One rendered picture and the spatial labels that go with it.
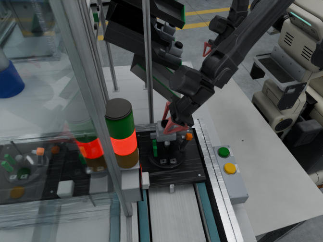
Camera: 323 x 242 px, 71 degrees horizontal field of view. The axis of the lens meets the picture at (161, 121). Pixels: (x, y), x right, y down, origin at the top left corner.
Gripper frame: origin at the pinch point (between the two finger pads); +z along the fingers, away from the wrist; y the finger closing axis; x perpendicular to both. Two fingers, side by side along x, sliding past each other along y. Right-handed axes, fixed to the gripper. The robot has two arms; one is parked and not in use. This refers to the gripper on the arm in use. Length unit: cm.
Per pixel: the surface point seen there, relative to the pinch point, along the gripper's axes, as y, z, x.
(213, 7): -366, 5, 178
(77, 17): 21, -28, -37
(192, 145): -2.2, 5.5, 17.9
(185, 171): 8.5, 8.4, 14.0
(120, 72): -68, 31, 1
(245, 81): -152, 19, 161
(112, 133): 21.9, -13.0, -25.1
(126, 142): 22.1, -12.1, -21.7
